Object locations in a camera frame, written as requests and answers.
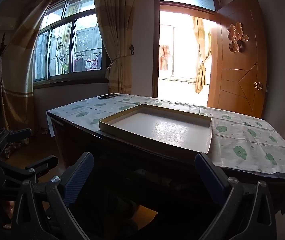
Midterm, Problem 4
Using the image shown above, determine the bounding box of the tied yellow striped curtain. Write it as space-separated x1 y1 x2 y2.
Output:
92 0 134 94

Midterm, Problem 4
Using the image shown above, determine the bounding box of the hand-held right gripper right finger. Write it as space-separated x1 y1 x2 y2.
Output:
194 152 278 240

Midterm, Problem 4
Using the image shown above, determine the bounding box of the black phone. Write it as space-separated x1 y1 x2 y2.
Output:
97 93 120 99

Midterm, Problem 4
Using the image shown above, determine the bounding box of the green cloud print tablecloth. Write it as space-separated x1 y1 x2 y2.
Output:
46 94 285 175

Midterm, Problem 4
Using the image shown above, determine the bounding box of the shallow cardboard tray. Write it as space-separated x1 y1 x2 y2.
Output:
98 103 213 155

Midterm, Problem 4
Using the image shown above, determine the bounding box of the orange wooden door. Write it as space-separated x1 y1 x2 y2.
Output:
207 0 268 118

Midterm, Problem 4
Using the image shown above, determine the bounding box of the long yellow striped curtain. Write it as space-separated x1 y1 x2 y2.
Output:
0 0 58 133

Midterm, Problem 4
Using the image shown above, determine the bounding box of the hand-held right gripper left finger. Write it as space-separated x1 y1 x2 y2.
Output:
10 151 95 240

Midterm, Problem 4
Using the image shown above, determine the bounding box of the hanging orange towel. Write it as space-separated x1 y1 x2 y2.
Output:
159 45 170 71

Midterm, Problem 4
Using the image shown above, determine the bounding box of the sliding glass window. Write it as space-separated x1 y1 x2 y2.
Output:
32 0 108 83

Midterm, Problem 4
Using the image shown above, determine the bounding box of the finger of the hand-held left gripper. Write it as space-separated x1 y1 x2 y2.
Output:
0 155 58 180
0 128 32 153

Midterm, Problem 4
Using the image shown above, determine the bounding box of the laundry on outdoor rack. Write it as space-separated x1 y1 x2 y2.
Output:
74 54 101 72

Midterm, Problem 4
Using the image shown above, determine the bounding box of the tied balcony curtain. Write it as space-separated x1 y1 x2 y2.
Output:
192 17 211 94

